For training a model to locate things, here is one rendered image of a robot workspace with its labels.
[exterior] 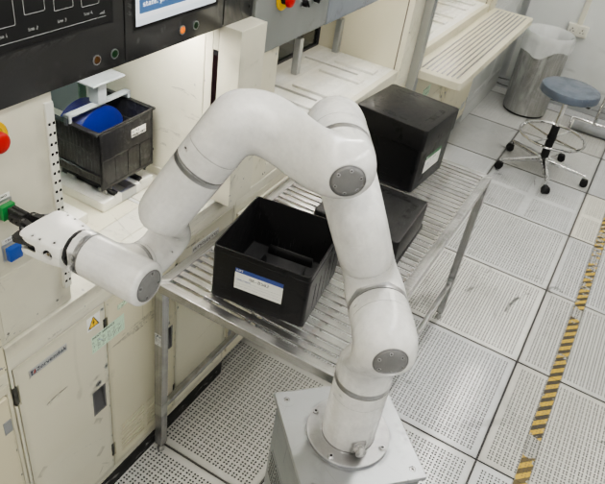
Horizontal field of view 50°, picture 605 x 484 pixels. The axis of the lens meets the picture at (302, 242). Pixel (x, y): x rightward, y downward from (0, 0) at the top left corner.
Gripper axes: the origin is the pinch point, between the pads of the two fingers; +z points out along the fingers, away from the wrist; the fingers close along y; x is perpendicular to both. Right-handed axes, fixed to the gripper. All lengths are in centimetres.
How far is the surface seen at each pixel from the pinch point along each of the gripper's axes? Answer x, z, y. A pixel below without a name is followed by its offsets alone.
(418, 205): -34, -46, 113
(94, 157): -16, 25, 44
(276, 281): -32, -31, 49
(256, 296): -39, -27, 48
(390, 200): -34, -38, 109
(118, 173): -23, 23, 51
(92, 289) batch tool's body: -33.8, 3.5, 19.9
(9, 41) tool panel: 31.5, 3.4, 5.8
